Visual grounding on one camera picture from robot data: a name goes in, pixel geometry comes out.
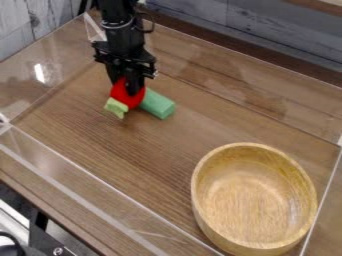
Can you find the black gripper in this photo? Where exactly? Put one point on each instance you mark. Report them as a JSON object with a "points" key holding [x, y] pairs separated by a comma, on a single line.
{"points": [[124, 57]]}

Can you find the red plush tomato green stem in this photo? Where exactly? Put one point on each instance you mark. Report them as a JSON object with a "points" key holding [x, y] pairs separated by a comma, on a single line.
{"points": [[120, 101]]}

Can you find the green rectangular block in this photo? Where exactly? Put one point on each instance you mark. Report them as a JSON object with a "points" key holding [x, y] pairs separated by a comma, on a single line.
{"points": [[157, 104]]}

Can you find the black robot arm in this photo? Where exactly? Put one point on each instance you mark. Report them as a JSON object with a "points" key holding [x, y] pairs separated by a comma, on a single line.
{"points": [[119, 13]]}

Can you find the wooden bowl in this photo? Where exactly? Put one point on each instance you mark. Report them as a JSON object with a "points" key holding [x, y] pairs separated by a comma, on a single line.
{"points": [[254, 199]]}

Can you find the clear acrylic corner bracket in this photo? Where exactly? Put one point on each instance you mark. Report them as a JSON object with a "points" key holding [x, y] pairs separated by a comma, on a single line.
{"points": [[93, 32]]}

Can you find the clear acrylic enclosure wall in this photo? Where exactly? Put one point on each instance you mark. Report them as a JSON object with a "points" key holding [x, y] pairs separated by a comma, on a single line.
{"points": [[109, 177]]}

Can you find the black metal table frame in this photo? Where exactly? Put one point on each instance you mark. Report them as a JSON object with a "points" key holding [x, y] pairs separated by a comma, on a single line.
{"points": [[49, 228]]}

